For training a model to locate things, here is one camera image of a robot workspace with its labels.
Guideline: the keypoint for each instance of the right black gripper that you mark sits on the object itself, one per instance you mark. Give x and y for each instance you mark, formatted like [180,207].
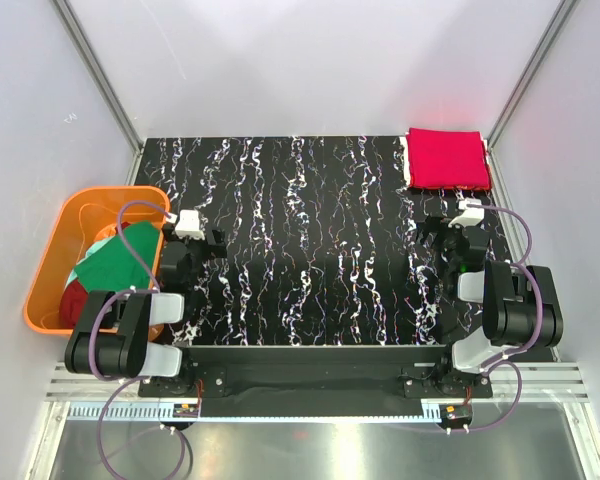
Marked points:
[431,224]

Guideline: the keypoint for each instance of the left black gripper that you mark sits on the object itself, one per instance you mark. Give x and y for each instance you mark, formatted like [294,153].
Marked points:
[215,250]

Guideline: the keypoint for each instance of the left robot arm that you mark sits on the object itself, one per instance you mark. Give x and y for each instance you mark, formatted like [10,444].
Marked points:
[111,340]

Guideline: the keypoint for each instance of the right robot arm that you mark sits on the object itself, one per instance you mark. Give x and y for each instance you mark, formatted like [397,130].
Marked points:
[520,308]

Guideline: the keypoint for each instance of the folded red t shirt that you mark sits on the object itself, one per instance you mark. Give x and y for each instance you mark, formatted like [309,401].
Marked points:
[447,157]

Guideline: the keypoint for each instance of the black marbled table mat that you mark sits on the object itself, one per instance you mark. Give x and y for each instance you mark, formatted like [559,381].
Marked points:
[322,243]

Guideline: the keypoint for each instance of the orange plastic bin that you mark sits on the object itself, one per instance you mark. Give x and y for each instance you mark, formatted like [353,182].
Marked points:
[87,217]

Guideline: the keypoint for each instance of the dark red t shirt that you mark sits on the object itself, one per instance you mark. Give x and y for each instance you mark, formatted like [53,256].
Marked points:
[72,303]

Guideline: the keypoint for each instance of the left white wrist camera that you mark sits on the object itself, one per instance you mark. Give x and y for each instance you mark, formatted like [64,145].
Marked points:
[189,226]

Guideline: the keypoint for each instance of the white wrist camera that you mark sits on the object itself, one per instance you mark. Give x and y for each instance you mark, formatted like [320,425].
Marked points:
[189,226]
[471,213]

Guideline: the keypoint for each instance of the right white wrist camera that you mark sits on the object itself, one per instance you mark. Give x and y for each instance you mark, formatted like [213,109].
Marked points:
[471,213]

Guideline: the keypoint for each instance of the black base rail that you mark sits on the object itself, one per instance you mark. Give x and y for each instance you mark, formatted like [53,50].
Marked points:
[261,382]

